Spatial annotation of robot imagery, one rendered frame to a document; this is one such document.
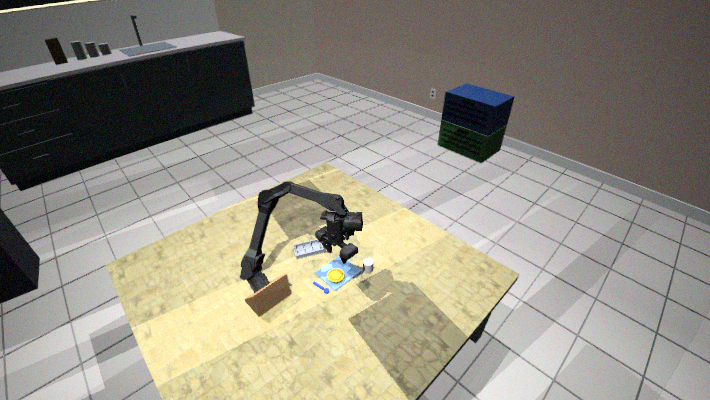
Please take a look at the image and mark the light blue flat mat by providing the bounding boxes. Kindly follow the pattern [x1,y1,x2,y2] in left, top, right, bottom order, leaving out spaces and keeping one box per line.
[314,257,362,291]

